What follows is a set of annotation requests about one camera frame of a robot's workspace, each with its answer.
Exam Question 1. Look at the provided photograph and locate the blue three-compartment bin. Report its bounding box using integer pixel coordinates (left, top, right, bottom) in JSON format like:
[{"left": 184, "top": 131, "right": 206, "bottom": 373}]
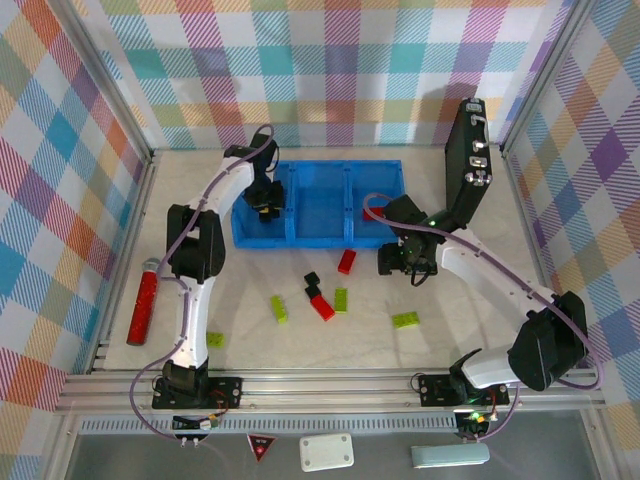
[{"left": 229, "top": 159, "right": 407, "bottom": 250}]

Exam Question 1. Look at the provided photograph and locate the black hard case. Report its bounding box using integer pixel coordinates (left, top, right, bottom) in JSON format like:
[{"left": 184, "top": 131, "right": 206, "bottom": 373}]
[{"left": 444, "top": 97, "right": 496, "bottom": 234}]

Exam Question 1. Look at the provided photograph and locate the red cylinder with silver cap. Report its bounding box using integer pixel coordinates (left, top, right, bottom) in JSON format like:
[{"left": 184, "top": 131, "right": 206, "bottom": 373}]
[{"left": 126, "top": 257, "right": 162, "bottom": 347}]

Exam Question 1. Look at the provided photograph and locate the wiring connector with green light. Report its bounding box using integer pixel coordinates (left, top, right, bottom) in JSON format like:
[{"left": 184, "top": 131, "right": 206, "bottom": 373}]
[{"left": 454, "top": 409, "right": 489, "bottom": 441}]

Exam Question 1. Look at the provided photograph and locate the pale grey oblong bar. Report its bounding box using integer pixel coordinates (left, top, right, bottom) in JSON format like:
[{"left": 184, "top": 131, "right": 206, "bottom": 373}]
[{"left": 410, "top": 443, "right": 491, "bottom": 470}]

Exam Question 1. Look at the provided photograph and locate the small wiring connector block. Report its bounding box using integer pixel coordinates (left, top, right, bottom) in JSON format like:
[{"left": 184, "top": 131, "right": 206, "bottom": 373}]
[{"left": 172, "top": 414, "right": 221, "bottom": 446}]

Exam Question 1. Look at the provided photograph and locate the white rectangular plate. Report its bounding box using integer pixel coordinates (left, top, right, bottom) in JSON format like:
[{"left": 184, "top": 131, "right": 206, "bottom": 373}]
[{"left": 299, "top": 433, "right": 355, "bottom": 474}]

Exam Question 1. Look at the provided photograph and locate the red triangle sticker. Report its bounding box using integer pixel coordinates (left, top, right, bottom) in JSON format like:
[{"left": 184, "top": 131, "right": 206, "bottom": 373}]
[{"left": 247, "top": 433, "right": 277, "bottom": 464}]

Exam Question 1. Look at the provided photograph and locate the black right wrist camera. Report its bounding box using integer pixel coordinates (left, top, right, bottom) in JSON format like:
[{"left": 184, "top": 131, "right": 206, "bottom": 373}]
[{"left": 378, "top": 243, "right": 404, "bottom": 276}]

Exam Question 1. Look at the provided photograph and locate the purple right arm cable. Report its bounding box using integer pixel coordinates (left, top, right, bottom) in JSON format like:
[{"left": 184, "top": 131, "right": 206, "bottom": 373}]
[{"left": 363, "top": 192, "right": 601, "bottom": 444}]

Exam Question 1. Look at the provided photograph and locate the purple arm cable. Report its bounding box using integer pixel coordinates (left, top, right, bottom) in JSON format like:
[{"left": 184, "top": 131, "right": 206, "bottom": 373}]
[
  {"left": 363, "top": 192, "right": 601, "bottom": 444},
  {"left": 130, "top": 123, "right": 277, "bottom": 442}
]

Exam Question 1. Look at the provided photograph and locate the aluminium side rail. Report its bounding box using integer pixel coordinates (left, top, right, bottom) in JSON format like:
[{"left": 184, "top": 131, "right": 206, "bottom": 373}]
[
  {"left": 89, "top": 149, "right": 159, "bottom": 376},
  {"left": 499, "top": 144, "right": 576, "bottom": 371}
]

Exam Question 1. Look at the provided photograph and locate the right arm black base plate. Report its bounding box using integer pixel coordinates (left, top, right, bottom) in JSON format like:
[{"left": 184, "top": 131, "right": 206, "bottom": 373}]
[{"left": 418, "top": 372, "right": 511, "bottom": 407}]

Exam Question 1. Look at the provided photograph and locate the aluminium frame rail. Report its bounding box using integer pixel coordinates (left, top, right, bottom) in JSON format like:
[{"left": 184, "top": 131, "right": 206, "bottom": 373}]
[{"left": 54, "top": 372, "right": 606, "bottom": 416}]

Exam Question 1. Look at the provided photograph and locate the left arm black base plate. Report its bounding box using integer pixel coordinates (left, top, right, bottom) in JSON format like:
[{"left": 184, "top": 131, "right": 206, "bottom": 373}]
[{"left": 152, "top": 377, "right": 244, "bottom": 410}]

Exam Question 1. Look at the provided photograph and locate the grey slotted cable duct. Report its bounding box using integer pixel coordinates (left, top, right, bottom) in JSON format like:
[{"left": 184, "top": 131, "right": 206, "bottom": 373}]
[{"left": 79, "top": 417, "right": 461, "bottom": 435}]

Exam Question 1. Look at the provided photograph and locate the aluminium frame post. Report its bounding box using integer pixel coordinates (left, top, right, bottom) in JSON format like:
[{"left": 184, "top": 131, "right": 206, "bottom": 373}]
[
  {"left": 498, "top": 0, "right": 599, "bottom": 156},
  {"left": 58, "top": 0, "right": 156, "bottom": 161}
]

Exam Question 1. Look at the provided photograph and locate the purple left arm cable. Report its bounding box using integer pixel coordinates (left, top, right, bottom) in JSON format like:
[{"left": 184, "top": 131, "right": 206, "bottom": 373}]
[{"left": 130, "top": 123, "right": 277, "bottom": 442}]

